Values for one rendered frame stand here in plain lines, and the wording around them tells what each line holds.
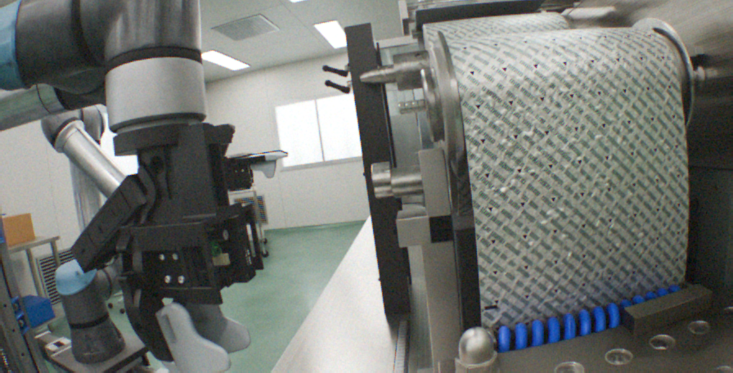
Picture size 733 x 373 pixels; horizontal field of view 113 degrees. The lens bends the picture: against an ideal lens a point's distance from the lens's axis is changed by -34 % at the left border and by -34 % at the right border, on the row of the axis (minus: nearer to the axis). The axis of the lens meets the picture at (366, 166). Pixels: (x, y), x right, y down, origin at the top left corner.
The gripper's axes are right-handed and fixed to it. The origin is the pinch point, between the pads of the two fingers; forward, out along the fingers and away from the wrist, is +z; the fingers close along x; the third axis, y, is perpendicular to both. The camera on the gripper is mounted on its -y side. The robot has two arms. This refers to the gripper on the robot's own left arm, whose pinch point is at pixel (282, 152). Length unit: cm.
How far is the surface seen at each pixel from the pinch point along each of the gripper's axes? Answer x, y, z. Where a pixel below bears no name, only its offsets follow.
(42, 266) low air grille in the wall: -193, 94, -269
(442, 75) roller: 60, -12, 18
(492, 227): 63, 1, 20
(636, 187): 67, -1, 34
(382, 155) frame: 27.5, -0.4, 18.7
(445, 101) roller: 61, -10, 18
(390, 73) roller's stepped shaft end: 30.1, -14.3, 21.0
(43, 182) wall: -226, 19, -264
